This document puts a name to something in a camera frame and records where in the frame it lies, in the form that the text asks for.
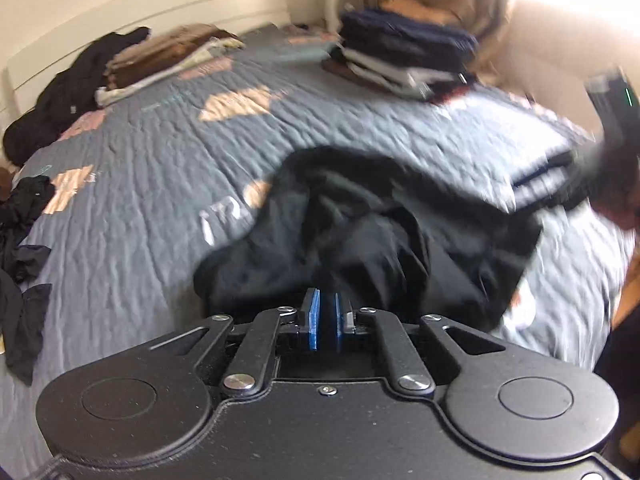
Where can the person's right hand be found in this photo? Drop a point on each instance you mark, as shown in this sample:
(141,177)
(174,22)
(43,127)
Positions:
(625,207)

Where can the black thin garment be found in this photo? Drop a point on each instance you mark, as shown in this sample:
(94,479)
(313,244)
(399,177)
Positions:
(27,205)
(27,320)

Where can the stack of dark folded clothes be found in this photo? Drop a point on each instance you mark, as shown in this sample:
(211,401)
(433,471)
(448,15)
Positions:
(400,40)

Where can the black jacket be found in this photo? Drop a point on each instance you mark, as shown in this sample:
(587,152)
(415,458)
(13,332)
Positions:
(65,90)

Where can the beige curtain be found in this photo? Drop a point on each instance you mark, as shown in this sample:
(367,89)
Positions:
(480,0)

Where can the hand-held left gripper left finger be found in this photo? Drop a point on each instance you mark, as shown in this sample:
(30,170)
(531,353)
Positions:
(313,327)

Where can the stack of brown folded clothes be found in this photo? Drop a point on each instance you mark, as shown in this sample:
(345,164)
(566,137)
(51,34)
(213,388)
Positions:
(160,55)

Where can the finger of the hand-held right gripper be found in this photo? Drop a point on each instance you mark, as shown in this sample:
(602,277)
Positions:
(585,180)

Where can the black shorts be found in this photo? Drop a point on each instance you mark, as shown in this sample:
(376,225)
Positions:
(360,220)

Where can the white box fan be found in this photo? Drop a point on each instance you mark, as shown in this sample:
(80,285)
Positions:
(342,2)

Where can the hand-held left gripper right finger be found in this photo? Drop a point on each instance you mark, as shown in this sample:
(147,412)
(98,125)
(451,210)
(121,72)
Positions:
(340,330)

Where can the grey patterned quilt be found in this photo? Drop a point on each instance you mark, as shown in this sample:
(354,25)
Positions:
(150,160)

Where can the white headboard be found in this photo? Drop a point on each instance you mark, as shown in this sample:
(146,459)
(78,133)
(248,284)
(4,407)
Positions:
(100,20)

